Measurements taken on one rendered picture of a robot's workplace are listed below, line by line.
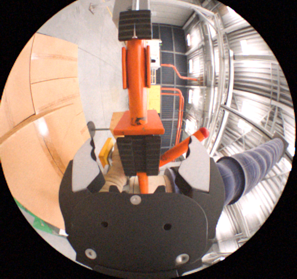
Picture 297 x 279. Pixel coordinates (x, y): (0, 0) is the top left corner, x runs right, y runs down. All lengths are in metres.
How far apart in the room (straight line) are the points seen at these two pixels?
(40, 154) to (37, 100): 0.51
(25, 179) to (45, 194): 0.09
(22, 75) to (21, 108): 0.20
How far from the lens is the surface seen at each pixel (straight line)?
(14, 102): 0.73
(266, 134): 1.78
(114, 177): 0.19
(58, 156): 0.39
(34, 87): 0.80
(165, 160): 0.18
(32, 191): 0.35
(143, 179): 0.19
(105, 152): 0.29
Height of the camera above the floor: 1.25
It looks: 1 degrees up
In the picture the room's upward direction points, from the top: 88 degrees clockwise
